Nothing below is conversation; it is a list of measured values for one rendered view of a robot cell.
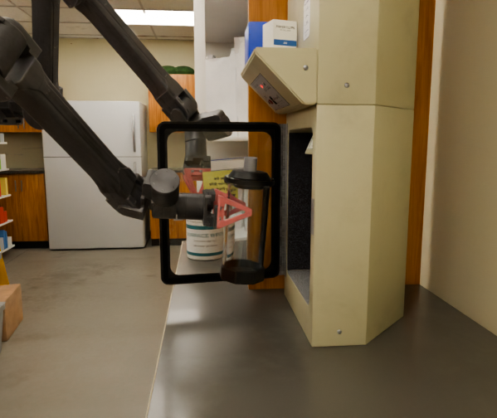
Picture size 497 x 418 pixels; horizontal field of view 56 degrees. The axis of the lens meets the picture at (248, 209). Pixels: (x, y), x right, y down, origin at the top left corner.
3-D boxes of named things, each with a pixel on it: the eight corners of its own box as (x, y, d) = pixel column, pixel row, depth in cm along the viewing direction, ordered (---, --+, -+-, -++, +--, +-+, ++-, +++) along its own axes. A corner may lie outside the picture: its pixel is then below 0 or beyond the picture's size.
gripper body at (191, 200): (211, 189, 105) (177, 187, 104) (214, 195, 95) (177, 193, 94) (209, 217, 106) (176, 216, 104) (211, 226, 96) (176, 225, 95)
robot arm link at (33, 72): (-11, 20, 71) (-47, 68, 66) (17, 13, 69) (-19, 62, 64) (134, 184, 104) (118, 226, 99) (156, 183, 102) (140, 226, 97)
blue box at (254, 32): (285, 71, 112) (285, 32, 111) (293, 65, 102) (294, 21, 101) (244, 70, 111) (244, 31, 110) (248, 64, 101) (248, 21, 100)
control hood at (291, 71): (285, 114, 117) (286, 73, 115) (317, 104, 85) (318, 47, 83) (240, 114, 116) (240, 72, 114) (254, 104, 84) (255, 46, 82)
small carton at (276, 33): (285, 58, 94) (285, 26, 93) (296, 54, 89) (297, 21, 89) (262, 56, 92) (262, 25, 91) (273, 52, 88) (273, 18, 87)
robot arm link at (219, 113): (180, 98, 123) (168, 111, 117) (217, 85, 118) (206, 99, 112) (200, 138, 129) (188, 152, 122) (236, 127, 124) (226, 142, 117)
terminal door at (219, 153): (280, 277, 121) (280, 122, 115) (160, 285, 115) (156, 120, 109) (278, 276, 122) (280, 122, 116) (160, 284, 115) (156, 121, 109)
